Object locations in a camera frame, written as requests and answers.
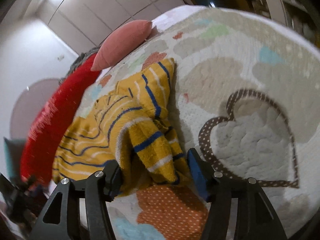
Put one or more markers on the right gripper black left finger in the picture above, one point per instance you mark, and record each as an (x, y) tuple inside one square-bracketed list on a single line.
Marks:
[(60, 217)]

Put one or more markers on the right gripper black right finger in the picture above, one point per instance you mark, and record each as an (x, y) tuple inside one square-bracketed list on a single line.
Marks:
[(255, 218)]

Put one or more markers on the yellow striped knit sweater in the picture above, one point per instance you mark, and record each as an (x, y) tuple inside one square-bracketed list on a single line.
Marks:
[(131, 126)]

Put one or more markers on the red floral quilt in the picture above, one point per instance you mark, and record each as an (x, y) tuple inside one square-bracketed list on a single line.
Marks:
[(51, 123)]

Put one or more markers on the teal chair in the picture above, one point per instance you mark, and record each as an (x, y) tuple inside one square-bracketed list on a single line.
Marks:
[(13, 149)]

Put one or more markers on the patterned patchwork bed cover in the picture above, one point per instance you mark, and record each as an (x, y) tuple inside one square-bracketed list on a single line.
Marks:
[(246, 96)]

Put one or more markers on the grey cloth behind quilt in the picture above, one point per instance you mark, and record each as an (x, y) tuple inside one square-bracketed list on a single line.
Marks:
[(78, 62)]

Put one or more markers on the pink pillow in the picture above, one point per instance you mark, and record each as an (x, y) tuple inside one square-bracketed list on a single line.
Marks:
[(121, 43)]

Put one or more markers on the white glossy wardrobe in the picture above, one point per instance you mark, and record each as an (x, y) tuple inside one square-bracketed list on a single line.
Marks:
[(84, 24)]

